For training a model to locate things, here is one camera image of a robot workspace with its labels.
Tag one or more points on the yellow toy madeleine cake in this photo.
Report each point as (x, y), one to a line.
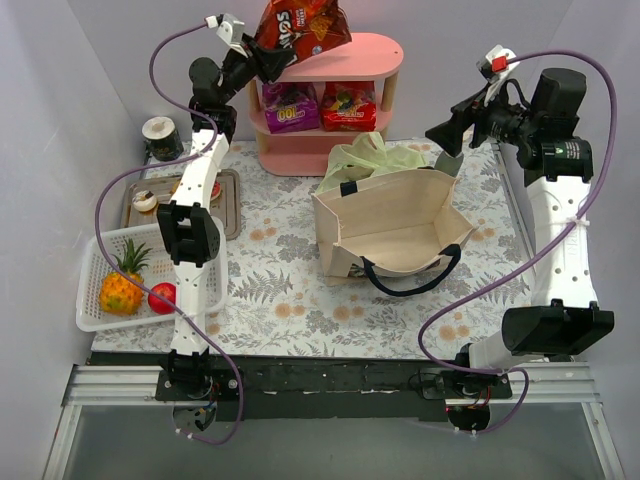
(174, 188)

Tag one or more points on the white plastic basket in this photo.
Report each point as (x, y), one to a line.
(89, 315)

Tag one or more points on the stainless steel tray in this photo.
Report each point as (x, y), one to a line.
(227, 207)

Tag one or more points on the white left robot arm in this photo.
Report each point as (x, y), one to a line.
(190, 235)

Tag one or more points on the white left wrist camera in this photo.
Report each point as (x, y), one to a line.
(230, 30)

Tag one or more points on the red white snack bag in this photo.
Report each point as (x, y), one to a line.
(309, 27)

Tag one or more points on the beige canvas tote bag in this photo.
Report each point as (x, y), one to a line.
(399, 231)

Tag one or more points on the purple snack package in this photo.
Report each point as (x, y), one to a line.
(290, 107)

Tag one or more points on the green plastic grocery bag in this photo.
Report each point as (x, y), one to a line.
(367, 156)

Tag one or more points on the toy pineapple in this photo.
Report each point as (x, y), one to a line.
(118, 296)

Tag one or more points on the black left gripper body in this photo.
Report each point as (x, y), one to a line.
(258, 55)

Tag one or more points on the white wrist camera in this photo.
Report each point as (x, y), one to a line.
(494, 66)
(230, 30)

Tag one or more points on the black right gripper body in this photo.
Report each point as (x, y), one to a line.
(470, 118)

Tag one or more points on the red snack package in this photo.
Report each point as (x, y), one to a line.
(349, 106)

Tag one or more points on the pink three-tier shelf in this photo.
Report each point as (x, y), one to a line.
(368, 57)

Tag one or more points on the red toy apple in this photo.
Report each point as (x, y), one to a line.
(162, 299)

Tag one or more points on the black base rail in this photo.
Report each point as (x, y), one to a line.
(262, 387)

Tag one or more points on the grey pump soap bottle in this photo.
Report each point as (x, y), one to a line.
(449, 164)

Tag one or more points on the red frosted toy donut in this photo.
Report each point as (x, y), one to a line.
(216, 191)

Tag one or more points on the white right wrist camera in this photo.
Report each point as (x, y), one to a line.
(494, 66)

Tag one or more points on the floral patterned table mat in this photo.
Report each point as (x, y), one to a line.
(279, 304)

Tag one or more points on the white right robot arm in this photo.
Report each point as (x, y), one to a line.
(564, 317)

